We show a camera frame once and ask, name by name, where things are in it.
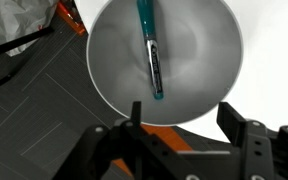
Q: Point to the white plastic bag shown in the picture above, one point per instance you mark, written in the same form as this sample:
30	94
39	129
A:
14	20

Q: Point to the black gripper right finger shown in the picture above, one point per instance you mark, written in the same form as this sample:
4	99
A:
232	125

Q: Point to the white round bowl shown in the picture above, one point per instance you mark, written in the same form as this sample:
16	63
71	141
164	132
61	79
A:
197	66

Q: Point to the teal marker pen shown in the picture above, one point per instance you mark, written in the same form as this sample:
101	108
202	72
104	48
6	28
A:
152	56

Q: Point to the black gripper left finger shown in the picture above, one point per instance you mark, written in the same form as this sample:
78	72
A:
136	115

